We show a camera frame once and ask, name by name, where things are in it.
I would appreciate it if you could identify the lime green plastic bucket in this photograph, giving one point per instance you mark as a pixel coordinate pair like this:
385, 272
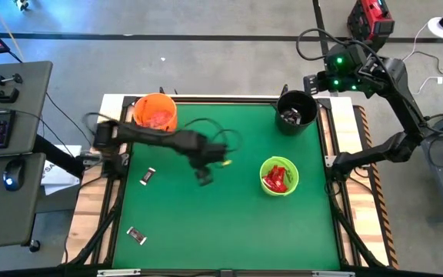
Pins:
267, 169

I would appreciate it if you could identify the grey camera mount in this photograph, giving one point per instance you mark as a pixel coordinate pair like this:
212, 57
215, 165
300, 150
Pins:
225, 273

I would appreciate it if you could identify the black desk caster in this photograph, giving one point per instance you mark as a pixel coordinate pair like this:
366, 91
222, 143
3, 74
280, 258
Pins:
34, 245

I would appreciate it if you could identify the white paper sheet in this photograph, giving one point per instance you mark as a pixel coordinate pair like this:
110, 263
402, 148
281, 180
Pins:
58, 181

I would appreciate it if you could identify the black plastic bucket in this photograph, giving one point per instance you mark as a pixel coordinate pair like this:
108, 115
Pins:
302, 104

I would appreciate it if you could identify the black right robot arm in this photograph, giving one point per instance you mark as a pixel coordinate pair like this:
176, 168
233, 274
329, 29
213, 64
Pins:
406, 100

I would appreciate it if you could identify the black computer mouse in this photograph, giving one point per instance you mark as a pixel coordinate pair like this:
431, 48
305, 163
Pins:
14, 175

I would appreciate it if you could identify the small white black device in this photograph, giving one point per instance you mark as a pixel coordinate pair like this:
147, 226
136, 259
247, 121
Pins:
22, 4

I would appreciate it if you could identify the black table clamp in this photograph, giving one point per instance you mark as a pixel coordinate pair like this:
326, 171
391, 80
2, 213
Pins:
284, 90

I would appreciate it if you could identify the silver metal plate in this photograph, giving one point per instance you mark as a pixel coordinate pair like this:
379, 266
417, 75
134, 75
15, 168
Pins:
118, 272
333, 274

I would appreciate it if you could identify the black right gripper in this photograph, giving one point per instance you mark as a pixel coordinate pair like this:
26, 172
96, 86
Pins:
331, 82

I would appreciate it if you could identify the wooden work table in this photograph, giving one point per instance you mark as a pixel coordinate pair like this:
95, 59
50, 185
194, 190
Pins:
87, 207

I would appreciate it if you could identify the yellow black hazard strip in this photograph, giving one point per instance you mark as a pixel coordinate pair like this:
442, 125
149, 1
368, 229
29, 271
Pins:
380, 200

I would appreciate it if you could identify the clear packet red gummies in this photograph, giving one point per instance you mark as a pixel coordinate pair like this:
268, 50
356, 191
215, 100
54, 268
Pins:
165, 116
153, 121

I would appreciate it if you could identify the orange plastic halloween bucket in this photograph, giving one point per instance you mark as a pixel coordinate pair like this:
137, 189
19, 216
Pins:
144, 105

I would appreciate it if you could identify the red black tool box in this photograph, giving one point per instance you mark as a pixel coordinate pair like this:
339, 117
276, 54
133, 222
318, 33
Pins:
371, 19

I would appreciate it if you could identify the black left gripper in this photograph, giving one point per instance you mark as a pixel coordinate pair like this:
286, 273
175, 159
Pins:
206, 154

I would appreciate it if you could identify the green table mat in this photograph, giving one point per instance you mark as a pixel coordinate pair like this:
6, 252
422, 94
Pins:
221, 215

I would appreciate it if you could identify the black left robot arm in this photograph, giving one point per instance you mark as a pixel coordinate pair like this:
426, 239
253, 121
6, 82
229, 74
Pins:
148, 136

